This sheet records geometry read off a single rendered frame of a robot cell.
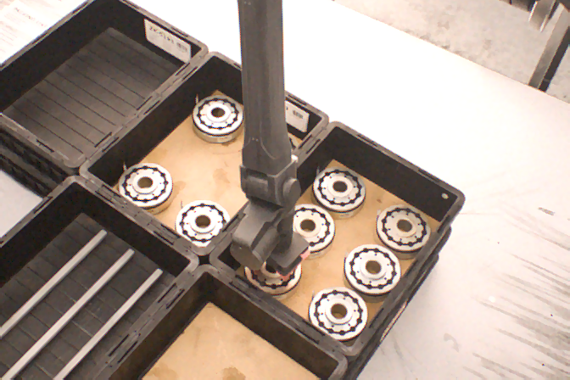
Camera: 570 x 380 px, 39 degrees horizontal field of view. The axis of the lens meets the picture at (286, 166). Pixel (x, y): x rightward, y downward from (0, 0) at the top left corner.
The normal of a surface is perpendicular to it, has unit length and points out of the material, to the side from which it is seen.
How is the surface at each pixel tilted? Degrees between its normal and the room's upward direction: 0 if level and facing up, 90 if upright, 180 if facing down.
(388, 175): 90
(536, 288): 0
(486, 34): 0
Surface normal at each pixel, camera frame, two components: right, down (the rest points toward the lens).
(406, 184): -0.58, 0.63
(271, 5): 0.83, 0.33
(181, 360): 0.06, -0.59
